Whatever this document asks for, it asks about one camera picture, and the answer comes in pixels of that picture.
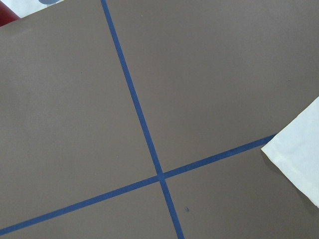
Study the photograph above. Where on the cream long-sleeve shirt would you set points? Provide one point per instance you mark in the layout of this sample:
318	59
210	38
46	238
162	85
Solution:
295	152

